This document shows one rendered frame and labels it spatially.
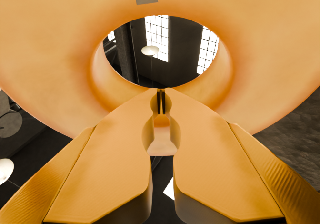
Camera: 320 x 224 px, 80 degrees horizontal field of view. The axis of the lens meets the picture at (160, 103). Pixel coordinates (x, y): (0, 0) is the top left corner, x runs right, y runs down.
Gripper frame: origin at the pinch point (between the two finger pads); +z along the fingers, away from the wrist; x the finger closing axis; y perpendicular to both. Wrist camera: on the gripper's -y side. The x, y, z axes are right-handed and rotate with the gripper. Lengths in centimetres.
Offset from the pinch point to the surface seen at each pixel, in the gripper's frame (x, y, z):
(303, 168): 36, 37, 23
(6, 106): -177, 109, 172
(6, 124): -186, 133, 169
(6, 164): -325, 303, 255
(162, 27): 6, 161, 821
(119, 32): -91, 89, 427
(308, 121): 30.8, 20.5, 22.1
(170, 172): 21, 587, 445
